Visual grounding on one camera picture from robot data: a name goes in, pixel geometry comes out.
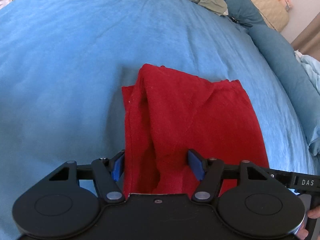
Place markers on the person's right hand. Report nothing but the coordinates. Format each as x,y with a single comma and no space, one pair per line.
315,213

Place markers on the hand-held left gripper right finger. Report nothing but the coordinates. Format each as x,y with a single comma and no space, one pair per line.
196,165

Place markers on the pink plush toy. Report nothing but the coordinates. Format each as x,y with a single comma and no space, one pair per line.
287,3

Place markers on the pale blue blanket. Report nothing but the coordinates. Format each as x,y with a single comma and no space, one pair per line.
311,66

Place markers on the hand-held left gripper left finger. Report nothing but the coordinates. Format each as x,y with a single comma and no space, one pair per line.
117,167

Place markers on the blue bed sheet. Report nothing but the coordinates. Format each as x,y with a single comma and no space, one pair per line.
75,80

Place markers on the dark teal pillow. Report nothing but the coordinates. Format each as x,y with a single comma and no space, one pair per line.
243,8

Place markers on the red knit sweater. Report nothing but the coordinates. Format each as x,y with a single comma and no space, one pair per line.
180,120

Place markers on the teal duvet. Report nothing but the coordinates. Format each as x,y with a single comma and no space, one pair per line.
282,65

